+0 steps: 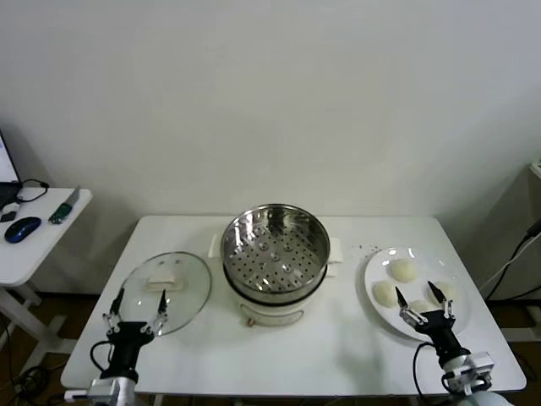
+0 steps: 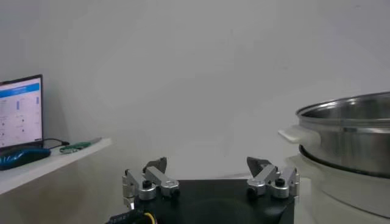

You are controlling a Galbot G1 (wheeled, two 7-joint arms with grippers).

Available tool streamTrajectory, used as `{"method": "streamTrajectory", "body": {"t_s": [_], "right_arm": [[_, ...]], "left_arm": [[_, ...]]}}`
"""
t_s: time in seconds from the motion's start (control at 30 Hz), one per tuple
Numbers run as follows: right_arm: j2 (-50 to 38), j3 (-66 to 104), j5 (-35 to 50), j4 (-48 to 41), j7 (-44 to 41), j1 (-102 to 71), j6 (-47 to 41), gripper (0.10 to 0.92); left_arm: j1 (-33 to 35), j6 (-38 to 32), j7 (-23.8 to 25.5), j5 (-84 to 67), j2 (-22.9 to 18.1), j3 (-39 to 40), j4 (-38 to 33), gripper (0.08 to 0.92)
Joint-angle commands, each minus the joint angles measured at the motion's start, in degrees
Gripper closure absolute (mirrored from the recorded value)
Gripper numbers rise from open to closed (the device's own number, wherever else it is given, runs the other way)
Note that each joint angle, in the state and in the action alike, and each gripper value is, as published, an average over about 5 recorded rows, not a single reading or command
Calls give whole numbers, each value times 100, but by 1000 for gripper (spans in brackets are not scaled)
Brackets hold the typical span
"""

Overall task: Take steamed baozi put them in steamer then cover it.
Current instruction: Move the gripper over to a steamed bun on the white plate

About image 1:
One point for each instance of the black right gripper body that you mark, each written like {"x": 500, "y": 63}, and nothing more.
{"x": 439, "y": 332}

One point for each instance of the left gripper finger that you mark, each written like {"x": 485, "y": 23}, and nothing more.
{"x": 116, "y": 305}
{"x": 162, "y": 302}

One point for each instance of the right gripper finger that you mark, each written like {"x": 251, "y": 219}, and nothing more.
{"x": 401, "y": 298}
{"x": 436, "y": 292}

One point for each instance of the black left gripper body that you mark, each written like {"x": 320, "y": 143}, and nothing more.
{"x": 124, "y": 347}

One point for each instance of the white steamed baozi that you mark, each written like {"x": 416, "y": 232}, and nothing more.
{"x": 420, "y": 305}
{"x": 449, "y": 291}
{"x": 382, "y": 294}
{"x": 403, "y": 270}

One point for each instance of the round glass pot lid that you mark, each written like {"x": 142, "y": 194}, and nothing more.
{"x": 190, "y": 287}

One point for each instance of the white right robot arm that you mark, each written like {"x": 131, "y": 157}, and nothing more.
{"x": 486, "y": 401}

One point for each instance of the stainless steel steamer basket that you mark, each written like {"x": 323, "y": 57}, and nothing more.
{"x": 274, "y": 262}

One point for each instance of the white round plate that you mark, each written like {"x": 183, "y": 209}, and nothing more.
{"x": 444, "y": 266}

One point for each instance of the white side table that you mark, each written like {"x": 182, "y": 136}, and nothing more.
{"x": 38, "y": 254}

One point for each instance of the white electric cooking pot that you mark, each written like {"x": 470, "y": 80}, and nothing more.
{"x": 270, "y": 315}

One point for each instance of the blue computer mouse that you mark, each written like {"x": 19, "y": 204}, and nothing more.
{"x": 23, "y": 228}

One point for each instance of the white cabinet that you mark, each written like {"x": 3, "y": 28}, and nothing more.
{"x": 528, "y": 203}

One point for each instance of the small black flat item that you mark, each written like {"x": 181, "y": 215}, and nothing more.
{"x": 7, "y": 217}

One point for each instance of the small white adapter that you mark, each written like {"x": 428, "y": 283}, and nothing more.
{"x": 12, "y": 208}

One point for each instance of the black laptop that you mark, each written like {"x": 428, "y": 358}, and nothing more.
{"x": 6, "y": 160}

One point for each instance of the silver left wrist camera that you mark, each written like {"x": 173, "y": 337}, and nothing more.
{"x": 103, "y": 388}

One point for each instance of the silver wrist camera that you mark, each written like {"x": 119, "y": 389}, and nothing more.
{"x": 103, "y": 388}
{"x": 482, "y": 363}

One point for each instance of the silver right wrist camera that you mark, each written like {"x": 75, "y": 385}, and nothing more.
{"x": 482, "y": 363}

